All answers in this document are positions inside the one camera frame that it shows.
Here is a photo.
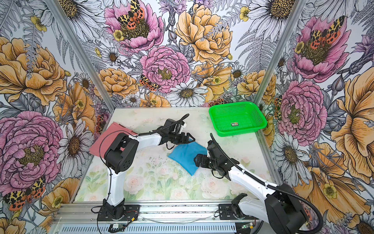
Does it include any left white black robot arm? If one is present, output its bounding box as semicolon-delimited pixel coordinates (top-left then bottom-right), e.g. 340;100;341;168
98;114;195;221

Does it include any folded red t shirt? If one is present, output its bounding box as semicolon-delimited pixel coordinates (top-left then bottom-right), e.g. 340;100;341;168
89;122;137;158

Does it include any left black corrugated cable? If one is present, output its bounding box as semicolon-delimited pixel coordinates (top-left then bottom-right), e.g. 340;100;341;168
97;113;190;205

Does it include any right black corrugated cable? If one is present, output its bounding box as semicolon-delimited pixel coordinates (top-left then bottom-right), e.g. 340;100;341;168
209;133;323;234

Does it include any white slotted cable duct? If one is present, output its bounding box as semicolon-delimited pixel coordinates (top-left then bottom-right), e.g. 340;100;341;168
59;223;237;234

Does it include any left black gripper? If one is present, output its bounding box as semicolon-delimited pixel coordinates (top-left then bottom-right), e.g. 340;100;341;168
169;131;195;144

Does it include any aluminium front rail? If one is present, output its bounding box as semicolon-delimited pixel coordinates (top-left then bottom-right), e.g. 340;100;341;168
52;201;304;224

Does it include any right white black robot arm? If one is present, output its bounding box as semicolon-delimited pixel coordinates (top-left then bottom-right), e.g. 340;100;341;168
194;140;307;234

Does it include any black corrugated cable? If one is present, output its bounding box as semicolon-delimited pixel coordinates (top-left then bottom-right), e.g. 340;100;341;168
97;113;190;205
209;133;323;234

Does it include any green plastic basket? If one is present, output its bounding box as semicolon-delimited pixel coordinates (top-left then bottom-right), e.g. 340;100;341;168
208;101;267;137

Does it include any left aluminium corner post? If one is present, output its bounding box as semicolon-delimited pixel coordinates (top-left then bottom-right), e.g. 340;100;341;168
46;1;116;113

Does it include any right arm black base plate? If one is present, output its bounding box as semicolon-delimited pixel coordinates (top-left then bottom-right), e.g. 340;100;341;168
214;203;256;220

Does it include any aluminium corner post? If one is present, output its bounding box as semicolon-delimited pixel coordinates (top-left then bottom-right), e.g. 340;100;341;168
253;0;307;105
46;1;116;113

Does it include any right aluminium corner post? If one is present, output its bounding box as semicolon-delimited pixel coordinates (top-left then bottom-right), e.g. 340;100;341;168
253;0;307;105

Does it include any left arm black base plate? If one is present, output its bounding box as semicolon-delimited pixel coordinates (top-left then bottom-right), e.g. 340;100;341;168
97;204;140;221

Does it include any blue t shirt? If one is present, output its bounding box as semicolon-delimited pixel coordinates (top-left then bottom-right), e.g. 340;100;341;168
168;142;207;176

